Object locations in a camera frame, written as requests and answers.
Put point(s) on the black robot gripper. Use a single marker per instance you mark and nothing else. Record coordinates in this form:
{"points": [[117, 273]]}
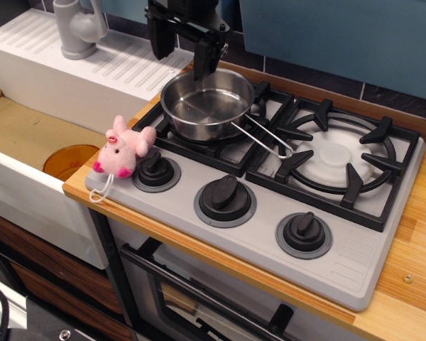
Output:
{"points": [[197, 21]]}

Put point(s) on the stainless steel pan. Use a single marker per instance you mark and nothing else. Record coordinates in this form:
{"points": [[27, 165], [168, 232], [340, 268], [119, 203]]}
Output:
{"points": [[213, 109]]}

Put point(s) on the pink stuffed pig toy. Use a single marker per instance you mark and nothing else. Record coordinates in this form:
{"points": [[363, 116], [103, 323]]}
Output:
{"points": [[118, 158]]}

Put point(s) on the black left stove knob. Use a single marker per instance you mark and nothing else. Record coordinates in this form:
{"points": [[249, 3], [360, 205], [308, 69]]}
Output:
{"points": [[156, 174]]}

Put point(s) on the black stove knob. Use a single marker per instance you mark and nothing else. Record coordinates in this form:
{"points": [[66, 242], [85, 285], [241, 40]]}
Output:
{"points": [[156, 174], [304, 236], [225, 203]]}

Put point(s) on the black middle stove knob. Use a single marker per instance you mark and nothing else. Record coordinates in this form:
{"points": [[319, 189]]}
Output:
{"points": [[225, 203]]}

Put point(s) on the black right stove knob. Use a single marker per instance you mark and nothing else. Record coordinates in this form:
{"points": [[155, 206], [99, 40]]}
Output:
{"points": [[304, 236]]}

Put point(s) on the grey toy stove top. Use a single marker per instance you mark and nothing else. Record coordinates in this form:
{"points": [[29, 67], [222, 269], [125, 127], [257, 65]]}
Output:
{"points": [[346, 274]]}

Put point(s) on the grey toy faucet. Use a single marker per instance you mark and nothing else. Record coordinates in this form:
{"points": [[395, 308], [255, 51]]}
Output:
{"points": [[79, 32]]}

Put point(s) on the black left burner grate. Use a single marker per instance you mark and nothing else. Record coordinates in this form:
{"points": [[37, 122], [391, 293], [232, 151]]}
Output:
{"points": [[234, 154]]}

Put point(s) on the black burner grate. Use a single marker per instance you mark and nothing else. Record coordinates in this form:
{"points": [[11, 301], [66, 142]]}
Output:
{"points": [[234, 154], [354, 167]]}

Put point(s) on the white toy sink unit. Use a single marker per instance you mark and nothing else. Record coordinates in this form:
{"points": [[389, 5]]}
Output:
{"points": [[48, 102]]}

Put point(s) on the black right burner grate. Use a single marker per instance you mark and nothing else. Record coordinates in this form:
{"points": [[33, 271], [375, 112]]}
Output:
{"points": [[354, 167]]}

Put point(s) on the toy oven door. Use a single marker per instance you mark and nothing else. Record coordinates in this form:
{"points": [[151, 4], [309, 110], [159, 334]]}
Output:
{"points": [[191, 300]]}

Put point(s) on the wooden drawer cabinet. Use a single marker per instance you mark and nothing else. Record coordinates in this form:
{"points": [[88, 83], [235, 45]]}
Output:
{"points": [[77, 290]]}

